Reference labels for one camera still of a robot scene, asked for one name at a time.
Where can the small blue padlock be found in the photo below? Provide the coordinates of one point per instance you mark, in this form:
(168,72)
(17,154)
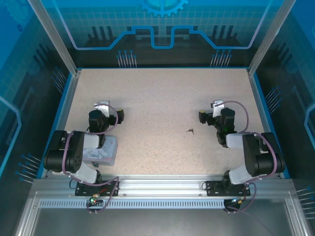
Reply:
(95,164)

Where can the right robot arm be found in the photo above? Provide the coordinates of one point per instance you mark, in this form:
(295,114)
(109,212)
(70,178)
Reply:
(258,157)

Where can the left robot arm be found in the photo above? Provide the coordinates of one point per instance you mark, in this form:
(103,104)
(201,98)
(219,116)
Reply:
(73,152)

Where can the small connector board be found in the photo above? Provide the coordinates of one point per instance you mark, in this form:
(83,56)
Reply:
(237,201)
(93,200)

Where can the grey metal lower panel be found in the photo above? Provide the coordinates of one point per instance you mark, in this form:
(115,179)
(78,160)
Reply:
(160,221)

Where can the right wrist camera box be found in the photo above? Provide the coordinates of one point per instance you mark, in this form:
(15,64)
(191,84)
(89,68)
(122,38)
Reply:
(217,109)

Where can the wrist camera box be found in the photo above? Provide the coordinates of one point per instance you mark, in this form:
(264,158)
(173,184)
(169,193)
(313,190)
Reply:
(217,109)
(104,108)

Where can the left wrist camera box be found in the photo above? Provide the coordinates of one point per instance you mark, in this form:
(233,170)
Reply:
(104,108)

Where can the aluminium side rail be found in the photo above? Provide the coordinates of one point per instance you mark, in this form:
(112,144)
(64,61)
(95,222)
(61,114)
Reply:
(63,118)
(258,98)

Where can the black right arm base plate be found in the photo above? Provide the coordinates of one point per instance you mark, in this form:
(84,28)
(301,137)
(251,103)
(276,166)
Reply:
(214,188)

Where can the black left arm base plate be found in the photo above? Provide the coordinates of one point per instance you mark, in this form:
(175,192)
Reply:
(110,189)

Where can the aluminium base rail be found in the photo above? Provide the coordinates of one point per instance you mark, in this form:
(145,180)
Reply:
(160,184)

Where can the aluminium frame post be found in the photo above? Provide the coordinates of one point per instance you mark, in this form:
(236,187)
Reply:
(268,34)
(56,34)

